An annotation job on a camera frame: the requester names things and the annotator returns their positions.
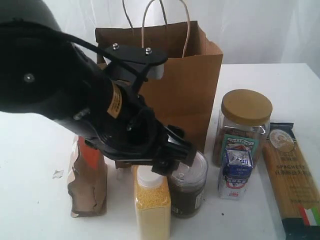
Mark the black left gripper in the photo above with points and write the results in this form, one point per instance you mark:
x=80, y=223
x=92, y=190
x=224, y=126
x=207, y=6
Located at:
x=110, y=114

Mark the dark jar clear lid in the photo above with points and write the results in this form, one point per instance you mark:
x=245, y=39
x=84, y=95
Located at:
x=186, y=187

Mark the yellow millet bottle white cap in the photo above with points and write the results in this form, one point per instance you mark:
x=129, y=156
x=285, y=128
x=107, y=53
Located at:
x=152, y=202

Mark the nut jar gold lid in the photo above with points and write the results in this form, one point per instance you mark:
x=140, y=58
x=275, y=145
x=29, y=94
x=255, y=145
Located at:
x=243, y=124

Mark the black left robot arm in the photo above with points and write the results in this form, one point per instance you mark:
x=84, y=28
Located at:
x=28, y=31

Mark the blue white milk carton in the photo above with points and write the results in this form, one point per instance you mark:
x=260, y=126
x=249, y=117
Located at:
x=235, y=171

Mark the brown kraft pouch orange label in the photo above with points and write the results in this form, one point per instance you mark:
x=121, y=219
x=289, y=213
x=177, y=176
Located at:
x=86, y=180

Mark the small torn paper scrap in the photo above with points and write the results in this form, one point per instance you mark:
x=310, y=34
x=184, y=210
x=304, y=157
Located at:
x=58, y=174

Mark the spaghetti packet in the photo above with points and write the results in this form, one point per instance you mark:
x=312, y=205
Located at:
x=293, y=185

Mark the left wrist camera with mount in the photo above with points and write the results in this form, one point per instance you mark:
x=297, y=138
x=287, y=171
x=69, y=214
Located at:
x=137, y=58

